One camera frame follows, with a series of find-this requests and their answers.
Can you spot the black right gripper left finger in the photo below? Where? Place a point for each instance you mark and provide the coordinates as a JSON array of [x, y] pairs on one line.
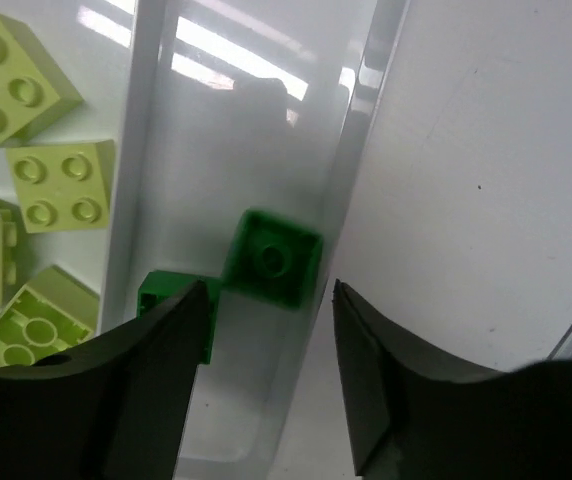
[[113, 407]]

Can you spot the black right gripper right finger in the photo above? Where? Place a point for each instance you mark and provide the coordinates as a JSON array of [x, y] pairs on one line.
[[416, 411]]

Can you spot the green lego brick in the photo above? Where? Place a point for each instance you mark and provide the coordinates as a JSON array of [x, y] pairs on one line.
[[161, 286]]

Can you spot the dark green square lego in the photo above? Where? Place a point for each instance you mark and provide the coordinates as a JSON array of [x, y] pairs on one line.
[[273, 259]]

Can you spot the light green square lego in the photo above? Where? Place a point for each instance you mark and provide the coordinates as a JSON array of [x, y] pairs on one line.
[[63, 187]]

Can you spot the white divided sorting tray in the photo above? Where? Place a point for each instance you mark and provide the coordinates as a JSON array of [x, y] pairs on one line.
[[215, 107]]

